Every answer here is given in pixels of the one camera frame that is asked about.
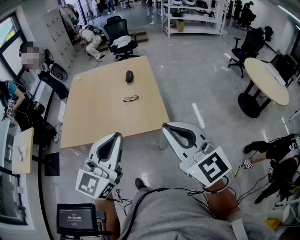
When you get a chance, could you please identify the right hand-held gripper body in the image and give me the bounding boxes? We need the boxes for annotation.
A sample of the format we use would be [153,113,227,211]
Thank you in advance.
[179,137,233,188]

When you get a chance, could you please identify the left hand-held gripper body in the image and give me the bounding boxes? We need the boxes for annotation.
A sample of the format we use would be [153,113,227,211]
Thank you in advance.
[75,158,123,200]

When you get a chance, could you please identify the thin-framed eyeglasses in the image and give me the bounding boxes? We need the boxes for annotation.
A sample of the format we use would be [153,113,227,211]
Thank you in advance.
[123,94,140,103]

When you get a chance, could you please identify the person's left forearm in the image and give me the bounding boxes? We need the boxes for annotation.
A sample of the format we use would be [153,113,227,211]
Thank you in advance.
[94,197,120,240]

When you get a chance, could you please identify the person's right forearm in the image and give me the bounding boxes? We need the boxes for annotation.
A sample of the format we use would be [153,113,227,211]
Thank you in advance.
[203,180,241,221]

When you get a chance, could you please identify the black display screen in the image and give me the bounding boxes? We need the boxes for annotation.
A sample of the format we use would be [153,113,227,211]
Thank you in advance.
[56,203,97,236]

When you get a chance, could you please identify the person's black shoe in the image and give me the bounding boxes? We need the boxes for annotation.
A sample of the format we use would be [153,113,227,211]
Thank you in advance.
[135,177,149,191]

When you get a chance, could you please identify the person's gray shirt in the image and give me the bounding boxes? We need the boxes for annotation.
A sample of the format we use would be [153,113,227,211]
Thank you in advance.
[119,187,278,240]

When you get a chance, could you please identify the black and green device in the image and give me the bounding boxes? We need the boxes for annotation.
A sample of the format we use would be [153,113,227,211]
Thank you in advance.
[32,100,46,116]

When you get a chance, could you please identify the small wooden side desk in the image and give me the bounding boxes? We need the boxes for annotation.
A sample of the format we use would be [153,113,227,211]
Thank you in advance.
[11,127,35,175]

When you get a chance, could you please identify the round wooden table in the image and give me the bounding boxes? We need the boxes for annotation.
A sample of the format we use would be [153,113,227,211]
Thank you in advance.
[237,57,290,119]

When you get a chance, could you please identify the white paper stack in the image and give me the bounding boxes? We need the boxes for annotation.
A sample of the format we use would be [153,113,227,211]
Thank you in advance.
[264,62,287,86]

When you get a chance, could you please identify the white shelf rack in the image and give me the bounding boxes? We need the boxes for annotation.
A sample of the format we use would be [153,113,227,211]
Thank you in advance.
[161,0,229,38]

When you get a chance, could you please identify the black office chair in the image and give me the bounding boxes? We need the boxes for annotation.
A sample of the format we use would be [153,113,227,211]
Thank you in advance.
[227,26,267,79]
[103,15,142,62]

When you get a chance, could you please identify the white cloth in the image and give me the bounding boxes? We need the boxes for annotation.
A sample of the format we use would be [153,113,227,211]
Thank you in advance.
[112,35,133,50]

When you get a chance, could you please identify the gray locker cabinet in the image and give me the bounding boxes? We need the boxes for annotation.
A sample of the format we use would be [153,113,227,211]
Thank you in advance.
[42,8,78,74]

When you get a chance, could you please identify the clothes rack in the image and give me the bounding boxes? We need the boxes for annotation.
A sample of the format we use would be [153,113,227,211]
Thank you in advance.
[59,3,81,27]

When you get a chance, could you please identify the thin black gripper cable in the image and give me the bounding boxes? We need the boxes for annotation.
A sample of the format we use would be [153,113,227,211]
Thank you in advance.
[187,175,230,219]
[109,188,133,217]

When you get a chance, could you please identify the black screen mount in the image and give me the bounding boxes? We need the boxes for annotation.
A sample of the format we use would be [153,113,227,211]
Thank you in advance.
[95,210,112,237]

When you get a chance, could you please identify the black desk base plate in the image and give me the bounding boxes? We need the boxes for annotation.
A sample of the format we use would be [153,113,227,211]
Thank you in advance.
[44,152,60,177]

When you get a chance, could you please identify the thick black body cable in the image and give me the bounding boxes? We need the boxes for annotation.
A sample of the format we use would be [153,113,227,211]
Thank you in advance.
[119,187,218,240]

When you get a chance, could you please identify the white fabric strap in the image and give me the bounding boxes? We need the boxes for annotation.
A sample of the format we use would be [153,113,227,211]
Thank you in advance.
[230,217,249,240]

